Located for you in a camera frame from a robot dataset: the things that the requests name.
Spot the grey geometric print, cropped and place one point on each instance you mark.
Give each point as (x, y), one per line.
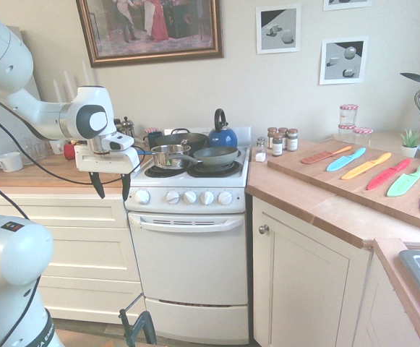
(347, 3)

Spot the white oven bottom drawer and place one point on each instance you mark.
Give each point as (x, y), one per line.
(199, 320)

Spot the white cup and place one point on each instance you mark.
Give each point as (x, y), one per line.
(56, 146)

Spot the gold framed painting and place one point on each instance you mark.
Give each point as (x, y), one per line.
(152, 29)

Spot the blue knife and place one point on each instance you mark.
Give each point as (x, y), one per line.
(346, 160)

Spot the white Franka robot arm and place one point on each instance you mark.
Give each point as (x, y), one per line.
(14, 108)

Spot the grey geometric print, cube and sphere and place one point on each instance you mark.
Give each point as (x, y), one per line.
(279, 29)

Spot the grey geometric print, sphere and cubes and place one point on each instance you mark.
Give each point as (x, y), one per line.
(343, 60)

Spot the green knife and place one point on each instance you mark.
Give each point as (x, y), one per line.
(407, 180)

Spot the short glass jar checkered lid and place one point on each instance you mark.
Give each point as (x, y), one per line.
(362, 136)
(346, 133)

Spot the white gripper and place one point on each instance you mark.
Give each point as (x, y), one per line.
(103, 162)

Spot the brown lid spice jar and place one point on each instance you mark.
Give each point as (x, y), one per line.
(282, 131)
(277, 144)
(271, 134)
(292, 140)

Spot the white oven door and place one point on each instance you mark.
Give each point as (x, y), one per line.
(189, 257)

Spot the blue kettle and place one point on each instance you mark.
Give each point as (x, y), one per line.
(222, 136)

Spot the french press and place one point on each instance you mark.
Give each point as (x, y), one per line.
(126, 127)

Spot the dark blue mug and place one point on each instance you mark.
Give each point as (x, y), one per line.
(152, 139)

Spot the white electric stove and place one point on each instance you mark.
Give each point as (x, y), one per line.
(191, 202)

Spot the wooden cutting board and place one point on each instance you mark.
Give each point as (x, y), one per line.
(361, 180)

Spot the dark grey frying pan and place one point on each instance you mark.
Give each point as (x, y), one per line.
(217, 154)

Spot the white coffee mug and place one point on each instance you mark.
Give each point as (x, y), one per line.
(10, 161)

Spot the cream drawer cabinet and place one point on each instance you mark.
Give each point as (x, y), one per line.
(68, 253)

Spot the small potted succulent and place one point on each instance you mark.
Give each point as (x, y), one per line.
(410, 141)

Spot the steel saucepan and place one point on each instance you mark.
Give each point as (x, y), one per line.
(170, 156)

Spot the small jar checkered lid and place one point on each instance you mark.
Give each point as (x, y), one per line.
(151, 130)

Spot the red cup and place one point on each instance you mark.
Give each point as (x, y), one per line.
(68, 150)

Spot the salt shaker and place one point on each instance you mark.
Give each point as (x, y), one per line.
(260, 151)

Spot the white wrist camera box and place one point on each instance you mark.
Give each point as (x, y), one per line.
(118, 141)

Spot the clear drinking glass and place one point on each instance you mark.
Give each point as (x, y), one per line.
(35, 149)

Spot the cream cabinet door with knob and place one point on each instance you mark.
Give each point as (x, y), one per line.
(303, 282)

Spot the tall glass jar checkered lid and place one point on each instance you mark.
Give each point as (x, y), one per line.
(348, 115)

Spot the yellow knife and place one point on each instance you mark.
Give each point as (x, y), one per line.
(366, 166)

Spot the black wok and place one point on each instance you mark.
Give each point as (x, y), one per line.
(180, 139)

